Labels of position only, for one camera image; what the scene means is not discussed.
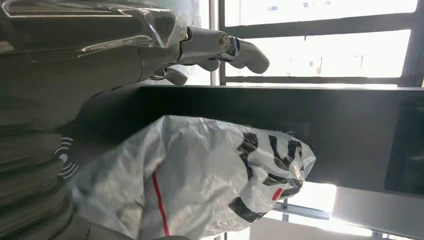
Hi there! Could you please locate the dark window frame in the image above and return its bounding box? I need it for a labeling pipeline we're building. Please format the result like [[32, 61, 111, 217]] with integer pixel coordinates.
[[216, 0, 424, 88]]

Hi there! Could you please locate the grey package with red print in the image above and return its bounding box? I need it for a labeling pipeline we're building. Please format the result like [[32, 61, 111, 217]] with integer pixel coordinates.
[[71, 114, 317, 240]]

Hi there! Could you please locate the black inbound machine platform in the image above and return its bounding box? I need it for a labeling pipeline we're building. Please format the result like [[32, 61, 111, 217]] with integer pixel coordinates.
[[54, 86, 160, 200]]

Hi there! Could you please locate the white wall ledge panel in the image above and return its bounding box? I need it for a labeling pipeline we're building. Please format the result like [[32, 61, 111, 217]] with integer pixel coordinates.
[[248, 186, 424, 240]]

